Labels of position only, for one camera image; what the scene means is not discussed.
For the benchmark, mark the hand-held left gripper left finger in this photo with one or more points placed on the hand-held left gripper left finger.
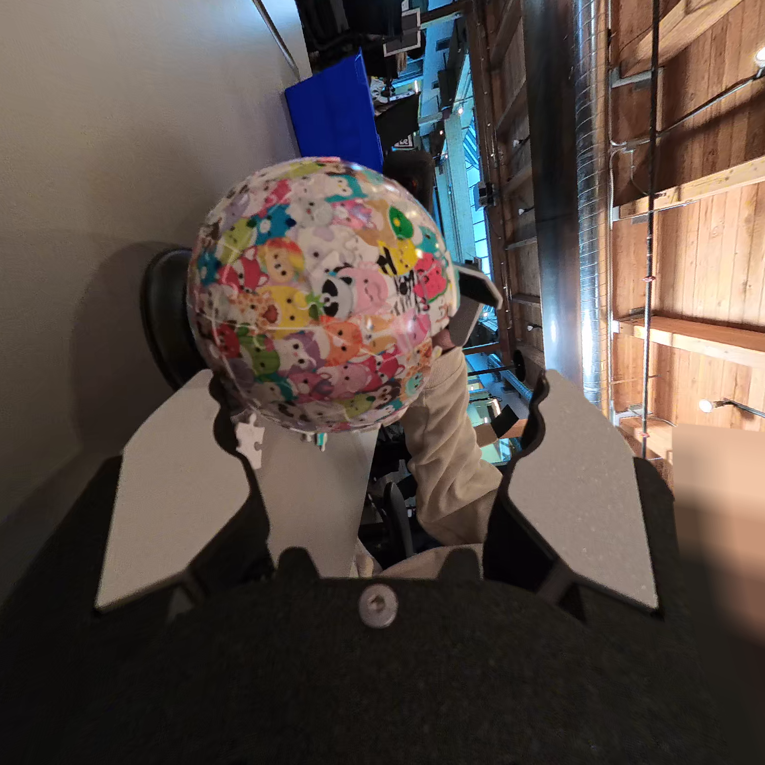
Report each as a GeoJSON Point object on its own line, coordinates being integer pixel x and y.
{"type": "Point", "coordinates": [173, 502]}

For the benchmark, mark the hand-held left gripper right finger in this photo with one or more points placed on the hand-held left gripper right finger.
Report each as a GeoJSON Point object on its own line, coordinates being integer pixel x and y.
{"type": "Point", "coordinates": [585, 502]}

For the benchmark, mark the colourful puzzle ball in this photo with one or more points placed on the colourful puzzle ball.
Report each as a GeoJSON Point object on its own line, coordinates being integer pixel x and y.
{"type": "Point", "coordinates": [317, 287]}

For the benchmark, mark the person's right forearm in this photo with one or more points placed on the person's right forearm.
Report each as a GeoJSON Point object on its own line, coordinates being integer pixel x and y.
{"type": "Point", "coordinates": [448, 454]}

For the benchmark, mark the white puzzle piece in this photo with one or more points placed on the white puzzle piece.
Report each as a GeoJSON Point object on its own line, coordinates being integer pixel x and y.
{"type": "Point", "coordinates": [250, 439]}

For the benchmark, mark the black ball stand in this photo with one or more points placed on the black ball stand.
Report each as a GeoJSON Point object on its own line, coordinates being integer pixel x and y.
{"type": "Point", "coordinates": [167, 317]}

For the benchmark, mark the person's right hand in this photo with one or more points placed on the person's right hand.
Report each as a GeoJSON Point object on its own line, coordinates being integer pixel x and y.
{"type": "Point", "coordinates": [449, 346]}

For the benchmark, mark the dark steel column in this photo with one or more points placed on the dark steel column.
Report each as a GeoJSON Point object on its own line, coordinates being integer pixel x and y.
{"type": "Point", "coordinates": [553, 179]}

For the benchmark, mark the person's beige sweatshirt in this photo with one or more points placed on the person's beige sweatshirt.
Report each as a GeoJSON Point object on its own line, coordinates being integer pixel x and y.
{"type": "Point", "coordinates": [418, 562]}

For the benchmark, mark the black office chair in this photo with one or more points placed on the black office chair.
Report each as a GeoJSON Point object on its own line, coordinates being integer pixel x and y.
{"type": "Point", "coordinates": [394, 514]}

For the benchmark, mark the blue plastic bin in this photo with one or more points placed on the blue plastic bin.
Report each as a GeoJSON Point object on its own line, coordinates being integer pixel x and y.
{"type": "Point", "coordinates": [334, 113]}

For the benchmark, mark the silver ventilation duct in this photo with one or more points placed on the silver ventilation duct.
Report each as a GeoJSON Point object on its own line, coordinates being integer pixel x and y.
{"type": "Point", "coordinates": [591, 179]}

